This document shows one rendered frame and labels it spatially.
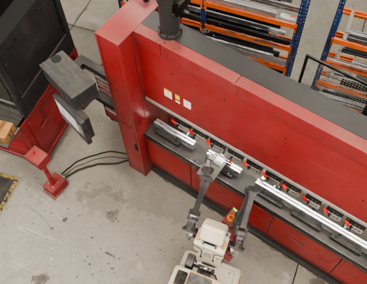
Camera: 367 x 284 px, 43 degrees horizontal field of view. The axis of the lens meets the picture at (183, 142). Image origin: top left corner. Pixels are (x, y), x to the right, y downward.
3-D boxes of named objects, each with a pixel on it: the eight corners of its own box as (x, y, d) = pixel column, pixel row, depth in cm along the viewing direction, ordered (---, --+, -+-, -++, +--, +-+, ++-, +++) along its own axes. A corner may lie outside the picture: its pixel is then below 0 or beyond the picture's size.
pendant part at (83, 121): (61, 116, 462) (51, 94, 431) (71, 110, 466) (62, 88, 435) (88, 145, 444) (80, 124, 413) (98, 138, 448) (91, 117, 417)
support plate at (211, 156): (196, 173, 454) (196, 173, 453) (211, 154, 465) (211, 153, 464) (211, 182, 449) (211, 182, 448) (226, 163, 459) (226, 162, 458)
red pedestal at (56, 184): (42, 191, 558) (19, 157, 487) (57, 175, 568) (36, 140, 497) (54, 199, 552) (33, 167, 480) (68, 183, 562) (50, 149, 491)
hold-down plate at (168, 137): (155, 133, 493) (154, 131, 490) (157, 129, 495) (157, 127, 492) (178, 146, 483) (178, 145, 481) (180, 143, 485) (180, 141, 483)
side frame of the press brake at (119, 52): (129, 166, 572) (93, 32, 374) (170, 118, 606) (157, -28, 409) (145, 177, 564) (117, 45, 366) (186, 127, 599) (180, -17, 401)
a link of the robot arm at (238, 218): (246, 187, 402) (258, 191, 402) (246, 183, 407) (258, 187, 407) (231, 224, 424) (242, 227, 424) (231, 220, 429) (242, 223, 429)
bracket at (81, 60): (65, 75, 439) (63, 70, 433) (82, 58, 448) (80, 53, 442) (97, 94, 426) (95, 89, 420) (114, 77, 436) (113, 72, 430)
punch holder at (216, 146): (209, 146, 448) (209, 137, 434) (214, 140, 452) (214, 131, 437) (222, 154, 443) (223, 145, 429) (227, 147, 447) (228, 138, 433)
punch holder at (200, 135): (192, 136, 454) (191, 127, 440) (196, 129, 458) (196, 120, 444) (204, 143, 450) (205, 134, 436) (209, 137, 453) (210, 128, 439)
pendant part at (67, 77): (62, 118, 478) (37, 63, 405) (81, 105, 486) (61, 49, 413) (92, 150, 458) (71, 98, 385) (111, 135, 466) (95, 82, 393)
